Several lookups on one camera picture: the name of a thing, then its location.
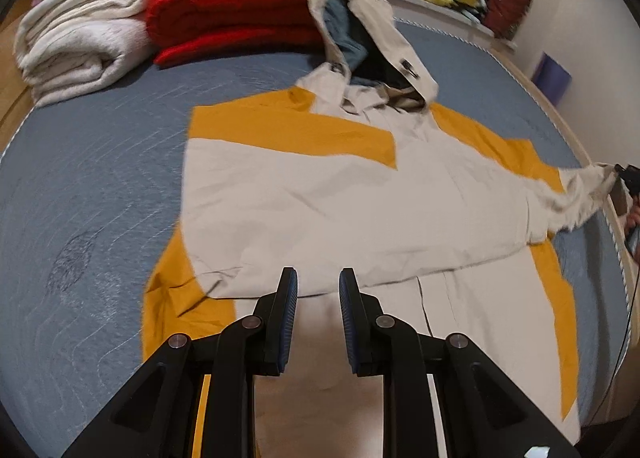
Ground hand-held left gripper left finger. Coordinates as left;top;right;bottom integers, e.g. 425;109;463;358
60;267;300;458

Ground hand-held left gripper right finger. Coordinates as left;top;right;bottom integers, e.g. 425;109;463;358
339;267;581;458

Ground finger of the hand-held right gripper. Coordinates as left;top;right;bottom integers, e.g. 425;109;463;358
615;164;640;196

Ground beige and yellow hooded jacket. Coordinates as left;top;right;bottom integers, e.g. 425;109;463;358
141;0;621;458

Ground purple box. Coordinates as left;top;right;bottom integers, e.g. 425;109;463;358
531;52;572;106

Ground dark red cushion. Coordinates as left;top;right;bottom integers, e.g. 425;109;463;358
482;0;533;41

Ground grey quilted bed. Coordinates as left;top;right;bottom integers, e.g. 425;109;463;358
0;18;640;458

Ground red folded blanket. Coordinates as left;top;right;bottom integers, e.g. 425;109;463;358
146;0;361;68

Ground cream folded blanket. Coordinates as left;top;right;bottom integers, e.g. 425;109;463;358
14;0;166;108

